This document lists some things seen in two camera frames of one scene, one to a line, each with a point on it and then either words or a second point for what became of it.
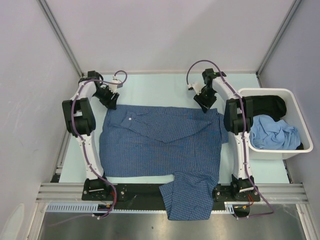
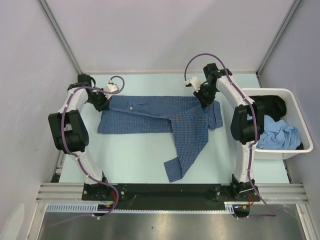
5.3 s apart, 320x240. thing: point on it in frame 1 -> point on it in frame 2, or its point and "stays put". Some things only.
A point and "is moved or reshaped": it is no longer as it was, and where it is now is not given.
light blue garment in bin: (266, 133) stays put
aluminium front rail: (273, 192) stays put
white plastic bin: (293, 115) stays put
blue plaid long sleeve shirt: (179, 146) is moved or reshaped
